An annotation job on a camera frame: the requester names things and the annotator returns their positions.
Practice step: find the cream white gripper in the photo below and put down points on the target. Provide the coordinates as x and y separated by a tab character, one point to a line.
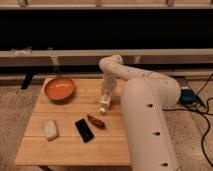
107	86

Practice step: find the white plastic bottle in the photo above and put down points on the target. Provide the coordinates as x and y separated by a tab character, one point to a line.
105	103

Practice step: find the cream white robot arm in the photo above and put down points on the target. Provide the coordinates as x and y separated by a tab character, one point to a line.
144	96

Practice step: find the orange ceramic bowl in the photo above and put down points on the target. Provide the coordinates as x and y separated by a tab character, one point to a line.
59	88

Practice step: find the brown wrapped snack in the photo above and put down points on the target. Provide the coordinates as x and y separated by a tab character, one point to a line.
96	122

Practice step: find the black smartphone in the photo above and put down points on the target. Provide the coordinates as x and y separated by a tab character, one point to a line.
84	130

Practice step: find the wooden table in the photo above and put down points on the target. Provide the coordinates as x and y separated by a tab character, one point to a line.
107	148

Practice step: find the white sponge block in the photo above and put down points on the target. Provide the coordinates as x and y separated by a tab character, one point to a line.
50	130

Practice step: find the blue power adapter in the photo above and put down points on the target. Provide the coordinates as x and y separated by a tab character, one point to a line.
187	96

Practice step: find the black rail bracket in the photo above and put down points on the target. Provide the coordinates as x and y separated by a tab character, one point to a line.
27	81

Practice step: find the long metal rail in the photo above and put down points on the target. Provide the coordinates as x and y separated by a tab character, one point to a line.
138	56

